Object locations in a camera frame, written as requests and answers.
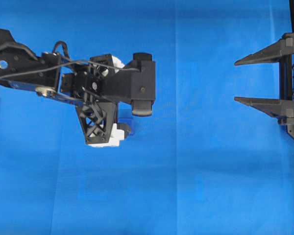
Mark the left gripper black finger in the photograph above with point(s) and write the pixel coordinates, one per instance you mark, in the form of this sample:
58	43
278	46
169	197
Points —
125	129

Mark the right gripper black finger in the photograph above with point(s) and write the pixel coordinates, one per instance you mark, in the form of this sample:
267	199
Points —
275	108
270	54

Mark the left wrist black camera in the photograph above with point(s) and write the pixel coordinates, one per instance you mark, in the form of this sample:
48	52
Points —
134	85

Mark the blue table cloth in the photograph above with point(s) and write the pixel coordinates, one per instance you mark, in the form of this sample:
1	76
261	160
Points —
202	164

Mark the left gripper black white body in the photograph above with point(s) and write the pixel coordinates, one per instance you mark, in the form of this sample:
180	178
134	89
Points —
97	115

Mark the blue cube block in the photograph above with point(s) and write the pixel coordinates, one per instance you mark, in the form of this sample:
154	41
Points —
127	120

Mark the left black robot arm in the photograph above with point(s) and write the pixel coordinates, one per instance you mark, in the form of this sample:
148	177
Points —
54	75

